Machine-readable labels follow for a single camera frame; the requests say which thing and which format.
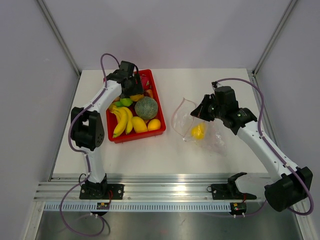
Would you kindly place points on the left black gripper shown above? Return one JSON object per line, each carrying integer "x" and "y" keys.
{"x": 137, "y": 88}

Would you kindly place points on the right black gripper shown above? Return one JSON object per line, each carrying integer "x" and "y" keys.
{"x": 200, "y": 111}

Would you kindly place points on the yellow pear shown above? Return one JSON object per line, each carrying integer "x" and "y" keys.
{"x": 198, "y": 132}

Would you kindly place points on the clear zip top bag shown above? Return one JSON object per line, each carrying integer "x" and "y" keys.
{"x": 182, "y": 123}

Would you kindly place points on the green apple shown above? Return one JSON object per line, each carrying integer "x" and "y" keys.
{"x": 126, "y": 102}

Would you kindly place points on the netted green melon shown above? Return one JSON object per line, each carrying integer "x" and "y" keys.
{"x": 146, "y": 108}

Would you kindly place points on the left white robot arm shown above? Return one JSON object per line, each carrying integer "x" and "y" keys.
{"x": 86, "y": 132}

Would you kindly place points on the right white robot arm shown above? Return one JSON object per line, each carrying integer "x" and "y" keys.
{"x": 291, "y": 184}

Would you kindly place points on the pink dragon fruit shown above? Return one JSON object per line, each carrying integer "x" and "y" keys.
{"x": 145, "y": 81}

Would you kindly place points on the red plastic tray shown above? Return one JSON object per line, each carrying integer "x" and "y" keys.
{"x": 111, "y": 119}

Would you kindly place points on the yellow banana bunch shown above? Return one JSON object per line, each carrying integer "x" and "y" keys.
{"x": 124, "y": 120}

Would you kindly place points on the yellow mango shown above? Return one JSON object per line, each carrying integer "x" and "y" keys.
{"x": 139, "y": 125}

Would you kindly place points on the orange yellow round fruit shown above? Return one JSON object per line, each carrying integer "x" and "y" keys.
{"x": 154, "y": 124}

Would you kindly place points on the right aluminium frame post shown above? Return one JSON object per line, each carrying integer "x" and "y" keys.
{"x": 275, "y": 35}

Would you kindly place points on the aluminium frame post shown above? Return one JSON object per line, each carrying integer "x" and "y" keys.
{"x": 275, "y": 35}
{"x": 59, "y": 37}

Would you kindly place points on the aluminium mounting rail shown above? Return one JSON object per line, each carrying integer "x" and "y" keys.
{"x": 141, "y": 187}

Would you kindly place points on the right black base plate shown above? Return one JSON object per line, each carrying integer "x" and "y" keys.
{"x": 229, "y": 190}

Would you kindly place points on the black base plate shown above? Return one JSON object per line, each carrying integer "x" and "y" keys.
{"x": 101, "y": 192}
{"x": 229, "y": 190}

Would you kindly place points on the left aluminium frame post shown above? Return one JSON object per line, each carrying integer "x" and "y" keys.
{"x": 59, "y": 37}

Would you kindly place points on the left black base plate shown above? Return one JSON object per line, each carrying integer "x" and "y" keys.
{"x": 101, "y": 192}

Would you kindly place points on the white slotted cable duct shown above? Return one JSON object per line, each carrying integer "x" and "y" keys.
{"x": 194, "y": 207}

